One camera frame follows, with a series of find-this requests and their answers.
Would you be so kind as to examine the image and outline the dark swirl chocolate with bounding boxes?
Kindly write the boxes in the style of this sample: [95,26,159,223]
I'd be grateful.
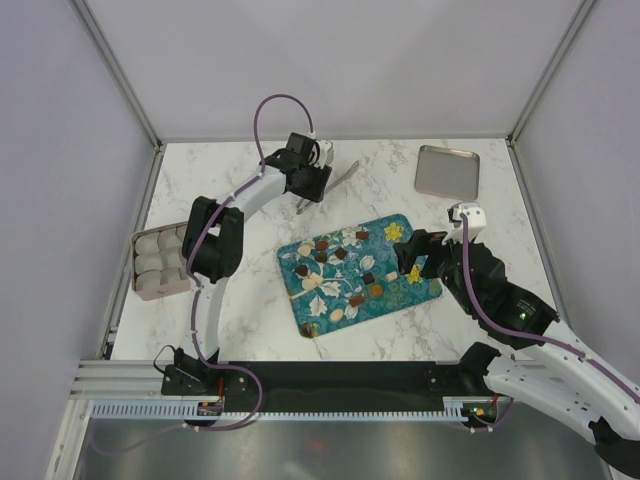
[299,322,317,338]

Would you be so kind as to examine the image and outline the dark round chocolate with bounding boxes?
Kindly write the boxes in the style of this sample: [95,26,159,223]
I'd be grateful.
[295,265,308,277]

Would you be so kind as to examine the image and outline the teal floral tray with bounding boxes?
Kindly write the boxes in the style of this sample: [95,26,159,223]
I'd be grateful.
[276,214,442,338]

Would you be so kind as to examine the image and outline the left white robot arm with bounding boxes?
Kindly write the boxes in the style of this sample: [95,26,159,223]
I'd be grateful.
[161,139,334,396]

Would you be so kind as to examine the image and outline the right aluminium frame post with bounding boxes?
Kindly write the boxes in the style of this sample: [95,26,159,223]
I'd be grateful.
[506,0,599,148]

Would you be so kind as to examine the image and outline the metal box lid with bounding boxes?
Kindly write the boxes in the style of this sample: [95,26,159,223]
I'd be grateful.
[414,145,480,201]

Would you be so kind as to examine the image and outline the dark ridged square chocolate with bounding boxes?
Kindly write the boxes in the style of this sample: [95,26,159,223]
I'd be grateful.
[362,272,375,285]

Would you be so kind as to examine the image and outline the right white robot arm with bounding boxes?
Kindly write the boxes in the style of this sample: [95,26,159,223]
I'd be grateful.
[393,230,639,478]

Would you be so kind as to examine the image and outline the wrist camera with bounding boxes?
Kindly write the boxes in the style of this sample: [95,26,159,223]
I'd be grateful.
[285,132,334,168]
[444,202,487,243]

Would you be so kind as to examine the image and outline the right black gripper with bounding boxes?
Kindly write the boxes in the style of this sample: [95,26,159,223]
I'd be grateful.
[392,227,477,315]

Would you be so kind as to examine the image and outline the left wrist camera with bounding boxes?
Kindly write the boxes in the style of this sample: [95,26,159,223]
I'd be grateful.
[285,132,334,168]

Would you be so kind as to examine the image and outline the left aluminium frame post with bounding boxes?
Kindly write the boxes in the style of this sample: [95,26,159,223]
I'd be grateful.
[68,0,163,151]

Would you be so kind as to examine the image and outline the white cable duct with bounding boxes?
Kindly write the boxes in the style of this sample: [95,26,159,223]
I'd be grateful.
[90,398,496,422]

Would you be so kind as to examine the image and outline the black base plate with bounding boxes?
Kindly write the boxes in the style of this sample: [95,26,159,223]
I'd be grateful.
[160,359,496,414]

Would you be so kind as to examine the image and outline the aluminium frame post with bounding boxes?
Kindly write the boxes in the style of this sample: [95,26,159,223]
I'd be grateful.
[68,0,163,151]
[506,0,599,148]

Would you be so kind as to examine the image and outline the metal tongs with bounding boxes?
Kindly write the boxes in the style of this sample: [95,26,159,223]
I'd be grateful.
[296,160,360,215]

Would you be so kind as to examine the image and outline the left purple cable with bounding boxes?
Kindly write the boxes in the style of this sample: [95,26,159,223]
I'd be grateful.
[190,93,317,431]

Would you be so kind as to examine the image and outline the brown rectangular chocolate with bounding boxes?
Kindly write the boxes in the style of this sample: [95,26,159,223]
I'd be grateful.
[349,295,365,307]

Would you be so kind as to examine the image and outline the pink chocolate box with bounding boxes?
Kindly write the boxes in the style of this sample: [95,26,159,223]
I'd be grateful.
[130,222,190,301]

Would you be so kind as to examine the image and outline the white leaf chocolate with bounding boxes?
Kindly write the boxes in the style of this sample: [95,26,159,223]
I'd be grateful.
[297,244,312,257]

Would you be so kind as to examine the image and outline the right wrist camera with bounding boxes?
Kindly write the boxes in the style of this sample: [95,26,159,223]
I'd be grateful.
[444,202,487,243]

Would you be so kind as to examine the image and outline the white oval chocolate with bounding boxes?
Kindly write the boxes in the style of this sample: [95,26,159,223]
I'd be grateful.
[330,309,344,323]

